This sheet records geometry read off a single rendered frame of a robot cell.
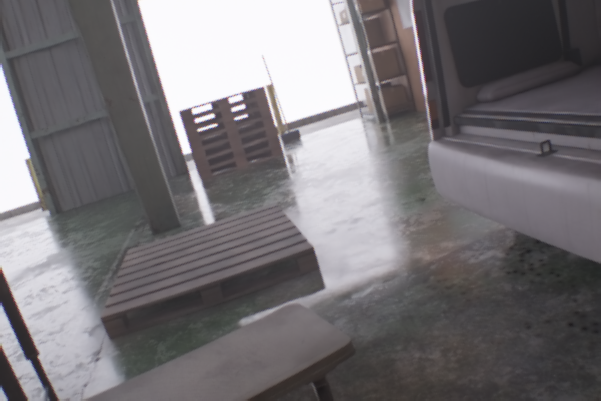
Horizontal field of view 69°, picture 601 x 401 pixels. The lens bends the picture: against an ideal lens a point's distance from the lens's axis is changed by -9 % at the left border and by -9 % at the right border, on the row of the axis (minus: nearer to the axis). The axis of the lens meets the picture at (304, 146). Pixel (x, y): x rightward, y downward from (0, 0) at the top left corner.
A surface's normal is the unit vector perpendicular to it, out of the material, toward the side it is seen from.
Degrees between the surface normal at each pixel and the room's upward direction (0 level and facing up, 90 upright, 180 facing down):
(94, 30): 90
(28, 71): 90
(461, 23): 90
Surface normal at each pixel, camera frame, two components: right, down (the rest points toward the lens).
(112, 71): 0.23, 0.09
